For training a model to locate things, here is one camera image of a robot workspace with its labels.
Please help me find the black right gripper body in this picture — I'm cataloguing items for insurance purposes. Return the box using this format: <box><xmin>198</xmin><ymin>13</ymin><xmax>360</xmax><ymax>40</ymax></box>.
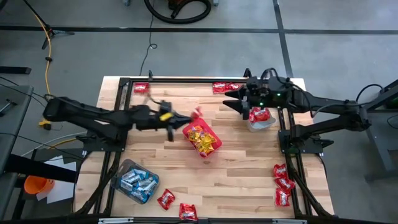
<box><xmin>241</xmin><ymin>76</ymin><xmax>276</xmax><ymax>121</ymax></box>

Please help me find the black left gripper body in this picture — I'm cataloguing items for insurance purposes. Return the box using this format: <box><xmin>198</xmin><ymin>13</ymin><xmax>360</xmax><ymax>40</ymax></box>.
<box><xmin>136</xmin><ymin>104</ymin><xmax>176</xmax><ymax>142</ymax></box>

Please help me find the white plastic bin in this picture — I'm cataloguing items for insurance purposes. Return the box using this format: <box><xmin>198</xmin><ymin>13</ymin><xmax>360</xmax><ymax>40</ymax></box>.
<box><xmin>246</xmin><ymin>105</ymin><xmax>277</xmax><ymax>133</ymax></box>

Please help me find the clear grey plastic bin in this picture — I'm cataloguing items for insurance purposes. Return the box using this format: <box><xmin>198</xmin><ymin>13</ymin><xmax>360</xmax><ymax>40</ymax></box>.
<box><xmin>110</xmin><ymin>158</ymin><xmax>160</xmax><ymax>205</ymax></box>

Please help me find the pink plastic bin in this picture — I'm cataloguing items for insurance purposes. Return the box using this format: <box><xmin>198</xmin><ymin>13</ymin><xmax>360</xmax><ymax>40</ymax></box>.
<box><xmin>182</xmin><ymin>117</ymin><xmax>223</xmax><ymax>159</ymax></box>

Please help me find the white paper sheet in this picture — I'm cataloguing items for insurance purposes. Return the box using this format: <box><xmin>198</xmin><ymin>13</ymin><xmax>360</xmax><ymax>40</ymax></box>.
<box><xmin>35</xmin><ymin>154</ymin><xmax>77</xmax><ymax>205</ymax></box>

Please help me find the black beam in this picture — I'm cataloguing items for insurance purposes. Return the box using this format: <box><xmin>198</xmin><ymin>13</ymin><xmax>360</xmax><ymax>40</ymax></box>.
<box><xmin>4</xmin><ymin>153</ymin><xmax>78</xmax><ymax>184</ymax></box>

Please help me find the dark grey metal stand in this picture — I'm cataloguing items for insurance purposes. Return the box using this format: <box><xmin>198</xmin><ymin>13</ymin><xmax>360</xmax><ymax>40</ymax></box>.
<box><xmin>341</xmin><ymin>79</ymin><xmax>398</xmax><ymax>183</ymax></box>

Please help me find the orange cup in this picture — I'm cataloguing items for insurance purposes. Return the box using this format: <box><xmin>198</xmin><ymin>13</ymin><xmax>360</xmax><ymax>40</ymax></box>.
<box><xmin>24</xmin><ymin>175</ymin><xmax>55</xmax><ymax>195</ymax></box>

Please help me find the black floor tripod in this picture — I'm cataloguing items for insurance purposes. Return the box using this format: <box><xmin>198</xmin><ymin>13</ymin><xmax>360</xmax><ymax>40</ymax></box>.
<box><xmin>21</xmin><ymin>0</ymin><xmax>75</xmax><ymax>50</ymax></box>

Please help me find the grey side table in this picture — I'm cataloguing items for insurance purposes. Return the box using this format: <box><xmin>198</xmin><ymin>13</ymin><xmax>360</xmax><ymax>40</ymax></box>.
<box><xmin>0</xmin><ymin>83</ymin><xmax>34</xmax><ymax>218</ymax></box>

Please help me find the grey metal tool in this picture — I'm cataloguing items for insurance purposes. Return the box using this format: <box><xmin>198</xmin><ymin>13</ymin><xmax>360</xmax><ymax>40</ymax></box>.
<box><xmin>0</xmin><ymin>98</ymin><xmax>17</xmax><ymax>118</ymax></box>

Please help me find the black flat bar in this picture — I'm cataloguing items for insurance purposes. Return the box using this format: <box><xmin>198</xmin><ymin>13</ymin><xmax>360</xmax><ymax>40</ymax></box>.
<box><xmin>0</xmin><ymin>65</ymin><xmax>32</xmax><ymax>75</ymax></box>

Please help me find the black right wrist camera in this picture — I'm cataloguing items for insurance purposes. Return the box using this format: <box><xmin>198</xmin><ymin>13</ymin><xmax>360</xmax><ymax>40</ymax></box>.
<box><xmin>247</xmin><ymin>77</ymin><xmax>261</xmax><ymax>90</ymax></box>

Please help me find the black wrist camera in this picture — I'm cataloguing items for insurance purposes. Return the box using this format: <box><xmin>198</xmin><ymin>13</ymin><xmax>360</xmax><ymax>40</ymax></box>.
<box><xmin>159</xmin><ymin>100</ymin><xmax>173</xmax><ymax>113</ymax></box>
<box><xmin>247</xmin><ymin>77</ymin><xmax>261</xmax><ymax>90</ymax></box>

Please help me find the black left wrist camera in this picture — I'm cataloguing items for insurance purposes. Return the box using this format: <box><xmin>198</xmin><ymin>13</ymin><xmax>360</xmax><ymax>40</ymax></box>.
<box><xmin>159</xmin><ymin>100</ymin><xmax>173</xmax><ymax>113</ymax></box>

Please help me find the thin black floor cable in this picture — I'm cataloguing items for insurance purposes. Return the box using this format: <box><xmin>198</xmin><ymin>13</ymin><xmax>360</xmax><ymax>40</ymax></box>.
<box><xmin>139</xmin><ymin>0</ymin><xmax>158</xmax><ymax>77</ymax></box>

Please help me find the black corrugated hose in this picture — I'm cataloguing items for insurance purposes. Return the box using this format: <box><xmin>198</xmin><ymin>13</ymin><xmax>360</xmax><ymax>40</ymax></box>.
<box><xmin>143</xmin><ymin>0</ymin><xmax>213</xmax><ymax>25</ymax></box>

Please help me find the white cable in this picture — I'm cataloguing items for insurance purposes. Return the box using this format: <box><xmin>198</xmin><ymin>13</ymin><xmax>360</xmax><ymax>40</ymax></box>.
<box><xmin>20</xmin><ymin>133</ymin><xmax>78</xmax><ymax>158</ymax></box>

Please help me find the silver metal bracket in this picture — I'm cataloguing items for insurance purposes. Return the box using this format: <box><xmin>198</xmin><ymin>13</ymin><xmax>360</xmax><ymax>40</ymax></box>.
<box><xmin>98</xmin><ymin>217</ymin><xmax>135</xmax><ymax>224</ymax></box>
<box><xmin>272</xmin><ymin>218</ymin><xmax>308</xmax><ymax>224</ymax></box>

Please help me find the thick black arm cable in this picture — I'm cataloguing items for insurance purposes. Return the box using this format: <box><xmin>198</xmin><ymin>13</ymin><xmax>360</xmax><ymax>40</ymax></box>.
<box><xmin>354</xmin><ymin>83</ymin><xmax>385</xmax><ymax>104</ymax></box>

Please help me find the yellow extension cord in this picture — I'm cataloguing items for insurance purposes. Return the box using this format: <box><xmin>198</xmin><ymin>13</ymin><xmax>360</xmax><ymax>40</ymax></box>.
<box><xmin>30</xmin><ymin>11</ymin><xmax>78</xmax><ymax>150</ymax></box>

